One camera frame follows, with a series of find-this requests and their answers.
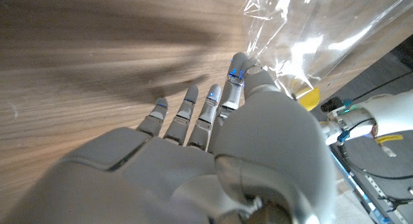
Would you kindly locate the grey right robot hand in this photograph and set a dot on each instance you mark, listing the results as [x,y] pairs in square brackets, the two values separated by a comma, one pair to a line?
[193,179]

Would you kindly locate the clear cellophane sheet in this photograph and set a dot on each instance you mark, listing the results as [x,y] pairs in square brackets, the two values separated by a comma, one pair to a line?
[306,40]

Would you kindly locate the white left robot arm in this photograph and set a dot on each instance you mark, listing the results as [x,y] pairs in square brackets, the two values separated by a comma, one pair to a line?
[393,111]

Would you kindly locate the yellow lemon-shaped sponge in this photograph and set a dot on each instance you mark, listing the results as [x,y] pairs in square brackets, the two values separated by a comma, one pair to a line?
[311,101]

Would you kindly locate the yellow left wrist label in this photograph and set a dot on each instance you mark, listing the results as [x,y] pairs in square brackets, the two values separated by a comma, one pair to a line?
[388,139]

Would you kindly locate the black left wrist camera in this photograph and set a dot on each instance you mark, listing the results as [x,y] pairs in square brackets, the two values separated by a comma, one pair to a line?
[332,104]

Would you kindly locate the perforated metal rail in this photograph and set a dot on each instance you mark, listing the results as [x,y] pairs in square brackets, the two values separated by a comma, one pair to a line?
[380,191]

